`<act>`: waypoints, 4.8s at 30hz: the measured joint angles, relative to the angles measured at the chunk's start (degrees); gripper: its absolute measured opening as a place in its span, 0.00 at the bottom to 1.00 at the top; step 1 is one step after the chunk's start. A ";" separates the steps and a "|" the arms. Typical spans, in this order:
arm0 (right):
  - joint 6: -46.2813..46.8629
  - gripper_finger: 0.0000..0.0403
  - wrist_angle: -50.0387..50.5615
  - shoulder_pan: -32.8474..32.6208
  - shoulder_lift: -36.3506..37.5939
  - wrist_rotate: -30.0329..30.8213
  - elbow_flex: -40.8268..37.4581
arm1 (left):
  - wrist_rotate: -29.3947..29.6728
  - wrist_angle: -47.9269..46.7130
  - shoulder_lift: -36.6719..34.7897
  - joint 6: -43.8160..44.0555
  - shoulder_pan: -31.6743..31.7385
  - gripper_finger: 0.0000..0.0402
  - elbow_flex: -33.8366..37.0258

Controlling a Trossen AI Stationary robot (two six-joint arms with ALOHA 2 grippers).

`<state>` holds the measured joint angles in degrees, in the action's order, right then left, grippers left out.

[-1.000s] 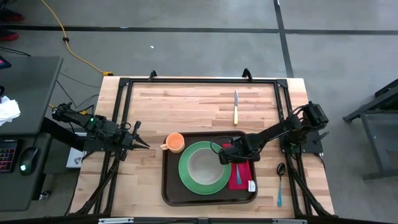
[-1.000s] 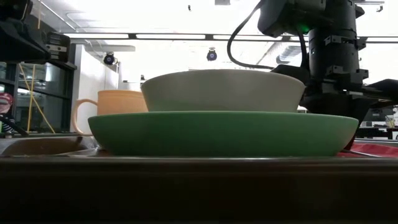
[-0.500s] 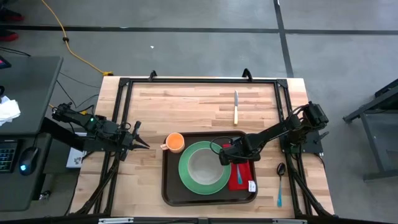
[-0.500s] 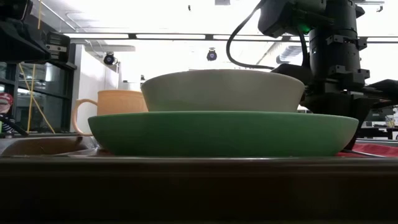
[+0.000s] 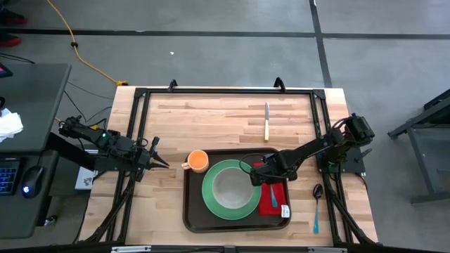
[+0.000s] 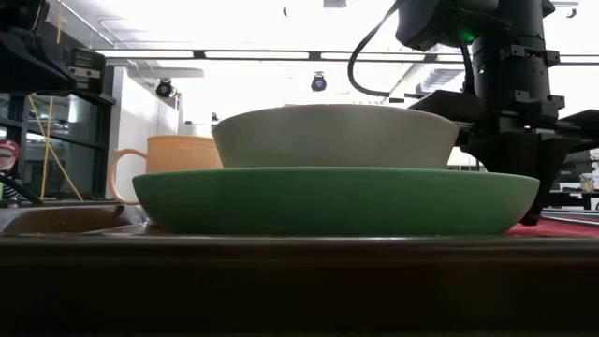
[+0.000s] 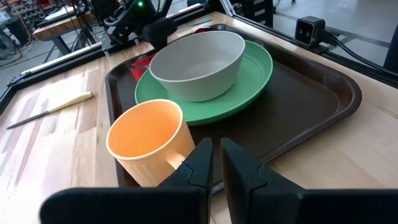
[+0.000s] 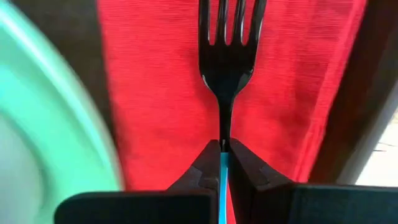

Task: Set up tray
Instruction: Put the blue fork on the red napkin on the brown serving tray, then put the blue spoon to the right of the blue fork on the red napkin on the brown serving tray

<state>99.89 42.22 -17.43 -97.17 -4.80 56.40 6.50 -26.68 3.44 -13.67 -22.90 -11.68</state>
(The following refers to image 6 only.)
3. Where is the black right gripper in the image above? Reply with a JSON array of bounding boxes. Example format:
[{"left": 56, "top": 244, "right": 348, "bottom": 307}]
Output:
[{"left": 409, "top": 44, "right": 599, "bottom": 226}]

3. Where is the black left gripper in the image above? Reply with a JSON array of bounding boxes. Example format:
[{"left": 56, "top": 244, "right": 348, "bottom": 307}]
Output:
[{"left": 0, "top": 0, "right": 107, "bottom": 95}]

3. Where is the red cloth napkin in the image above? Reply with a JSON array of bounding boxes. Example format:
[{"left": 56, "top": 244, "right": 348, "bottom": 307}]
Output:
[{"left": 504, "top": 215, "right": 599, "bottom": 239}]

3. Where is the silver cutlery piece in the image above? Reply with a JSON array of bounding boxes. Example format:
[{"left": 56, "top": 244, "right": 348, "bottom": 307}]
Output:
[{"left": 554, "top": 214, "right": 599, "bottom": 227}]

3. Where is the beige plastic mug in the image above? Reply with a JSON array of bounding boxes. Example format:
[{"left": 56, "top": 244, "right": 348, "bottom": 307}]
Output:
[{"left": 108, "top": 134, "right": 225, "bottom": 206}]

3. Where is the white bowl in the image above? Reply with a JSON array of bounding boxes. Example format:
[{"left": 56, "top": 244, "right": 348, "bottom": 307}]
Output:
[{"left": 212, "top": 103, "right": 460, "bottom": 170}]

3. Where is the green plate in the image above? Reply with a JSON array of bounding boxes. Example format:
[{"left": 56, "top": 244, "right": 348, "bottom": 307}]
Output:
[{"left": 132, "top": 167, "right": 541, "bottom": 237}]

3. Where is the silver metal tray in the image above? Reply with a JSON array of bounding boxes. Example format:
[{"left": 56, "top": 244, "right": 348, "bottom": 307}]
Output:
[{"left": 0, "top": 204, "right": 599, "bottom": 337}]

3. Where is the black desk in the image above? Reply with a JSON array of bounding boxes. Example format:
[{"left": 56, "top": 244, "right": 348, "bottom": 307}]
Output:
[{"left": 545, "top": 189, "right": 599, "bottom": 210}]

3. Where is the dark glass partition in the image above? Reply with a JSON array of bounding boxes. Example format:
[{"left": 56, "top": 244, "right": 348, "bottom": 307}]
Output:
[{"left": 0, "top": 58, "right": 117, "bottom": 203}]

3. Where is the person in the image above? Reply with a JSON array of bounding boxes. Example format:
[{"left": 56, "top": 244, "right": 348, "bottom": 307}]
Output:
[{"left": 0, "top": 139, "right": 22, "bottom": 202}]

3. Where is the yellow cable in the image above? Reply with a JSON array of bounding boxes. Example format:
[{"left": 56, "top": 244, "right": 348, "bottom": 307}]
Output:
[
  {"left": 40, "top": 0, "right": 65, "bottom": 201},
  {"left": 27, "top": 95, "right": 84, "bottom": 202}
]

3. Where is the black dome ceiling camera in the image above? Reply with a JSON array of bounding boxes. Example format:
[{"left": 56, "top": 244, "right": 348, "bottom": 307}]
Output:
[
  {"left": 154, "top": 78, "right": 175, "bottom": 99},
  {"left": 310, "top": 72, "right": 329, "bottom": 94}
]

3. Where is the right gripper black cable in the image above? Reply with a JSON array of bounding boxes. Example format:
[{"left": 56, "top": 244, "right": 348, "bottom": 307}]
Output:
[{"left": 347, "top": 0, "right": 416, "bottom": 99}]

